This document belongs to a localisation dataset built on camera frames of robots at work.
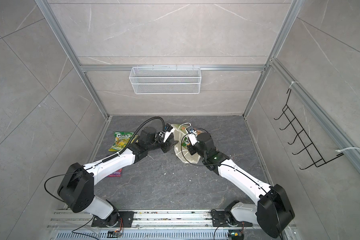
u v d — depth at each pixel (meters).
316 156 0.60
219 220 0.73
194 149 0.70
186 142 1.00
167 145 0.72
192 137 0.69
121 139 1.01
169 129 0.70
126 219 0.73
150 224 0.73
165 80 1.01
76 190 0.43
